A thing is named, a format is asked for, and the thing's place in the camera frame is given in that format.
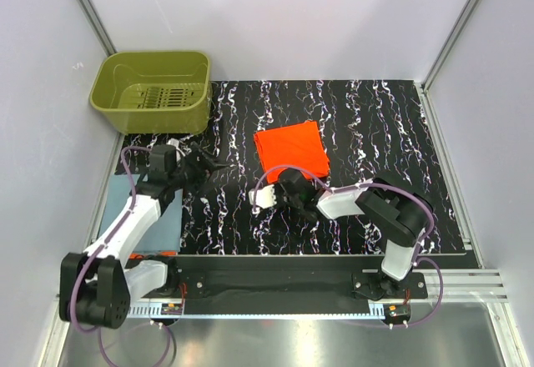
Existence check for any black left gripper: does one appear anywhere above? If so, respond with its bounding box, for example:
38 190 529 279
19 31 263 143
169 143 229 199

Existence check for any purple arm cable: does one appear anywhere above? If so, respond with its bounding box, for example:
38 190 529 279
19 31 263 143
252 165 446 330
68 145 180 364

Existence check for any aluminium front rail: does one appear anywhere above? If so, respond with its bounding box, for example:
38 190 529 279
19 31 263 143
126 269 506 320

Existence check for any right aluminium frame post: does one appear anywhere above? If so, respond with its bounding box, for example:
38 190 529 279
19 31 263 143
420 0 501 93

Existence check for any black marble pattern mat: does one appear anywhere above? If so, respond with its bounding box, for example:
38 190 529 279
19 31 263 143
137 80 465 255

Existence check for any olive green plastic basket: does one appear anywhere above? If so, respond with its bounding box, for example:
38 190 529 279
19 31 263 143
90 51 212 134

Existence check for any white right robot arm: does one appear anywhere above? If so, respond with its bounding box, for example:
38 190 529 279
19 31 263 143
248 164 435 300

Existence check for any left aluminium frame post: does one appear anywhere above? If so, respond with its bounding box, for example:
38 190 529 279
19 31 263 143
77 0 117 56

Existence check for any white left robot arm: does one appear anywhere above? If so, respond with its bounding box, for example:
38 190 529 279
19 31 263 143
58 143 228 333

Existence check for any aluminium frame post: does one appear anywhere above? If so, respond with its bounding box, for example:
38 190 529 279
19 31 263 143
420 0 501 93
77 0 117 56

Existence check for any folded grey-blue t shirt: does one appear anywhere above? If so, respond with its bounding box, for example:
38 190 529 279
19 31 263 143
98 175 183 254

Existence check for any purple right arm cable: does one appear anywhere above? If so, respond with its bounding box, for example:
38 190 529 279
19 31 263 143
252 165 446 330

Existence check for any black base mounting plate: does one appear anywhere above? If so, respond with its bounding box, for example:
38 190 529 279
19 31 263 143
132 254 429 316

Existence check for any orange t shirt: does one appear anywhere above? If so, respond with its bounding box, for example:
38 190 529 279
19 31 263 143
254 121 330 178

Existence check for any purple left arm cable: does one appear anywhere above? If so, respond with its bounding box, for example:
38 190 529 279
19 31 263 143
68 145 180 364

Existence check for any folded orange t shirt underneath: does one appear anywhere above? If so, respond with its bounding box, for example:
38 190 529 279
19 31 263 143
128 251 179 260

